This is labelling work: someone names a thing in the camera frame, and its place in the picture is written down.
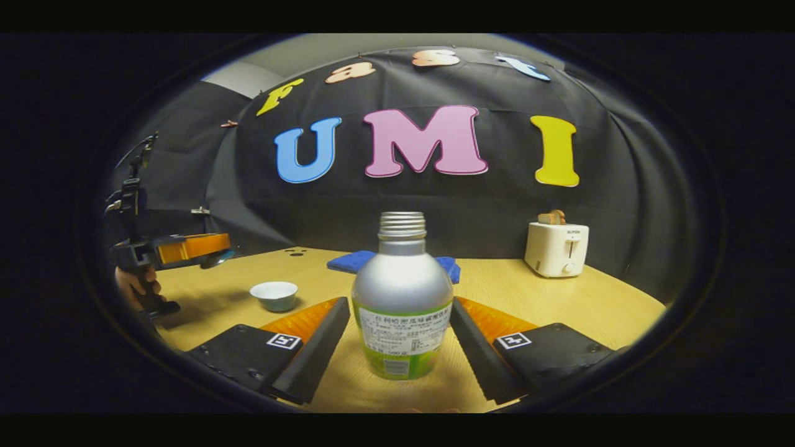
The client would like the black backdrop cloth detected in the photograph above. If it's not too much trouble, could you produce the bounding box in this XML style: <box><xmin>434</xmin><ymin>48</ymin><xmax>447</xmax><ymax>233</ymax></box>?
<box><xmin>102</xmin><ymin>47</ymin><xmax>699</xmax><ymax>305</ymax></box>

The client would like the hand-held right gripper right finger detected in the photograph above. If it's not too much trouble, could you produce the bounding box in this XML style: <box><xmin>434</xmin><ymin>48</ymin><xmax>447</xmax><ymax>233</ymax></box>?
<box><xmin>450</xmin><ymin>296</ymin><xmax>616</xmax><ymax>404</ymax></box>

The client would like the silver green-label water bottle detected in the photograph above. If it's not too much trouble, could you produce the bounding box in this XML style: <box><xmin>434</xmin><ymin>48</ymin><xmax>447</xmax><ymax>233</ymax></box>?
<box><xmin>352</xmin><ymin>212</ymin><xmax>454</xmax><ymax>381</ymax></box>

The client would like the white toaster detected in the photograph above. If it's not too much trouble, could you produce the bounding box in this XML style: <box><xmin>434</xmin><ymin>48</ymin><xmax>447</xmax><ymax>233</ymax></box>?
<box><xmin>524</xmin><ymin>222</ymin><xmax>590</xmax><ymax>278</ymax></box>

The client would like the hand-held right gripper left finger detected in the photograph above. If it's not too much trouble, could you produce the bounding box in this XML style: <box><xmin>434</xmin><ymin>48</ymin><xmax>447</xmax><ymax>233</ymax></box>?
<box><xmin>186</xmin><ymin>297</ymin><xmax>352</xmax><ymax>405</ymax></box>

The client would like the blue folded towel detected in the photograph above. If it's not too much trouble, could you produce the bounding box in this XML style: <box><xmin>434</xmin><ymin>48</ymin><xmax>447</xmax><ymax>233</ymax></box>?
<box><xmin>327</xmin><ymin>250</ymin><xmax>461</xmax><ymax>285</ymax></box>

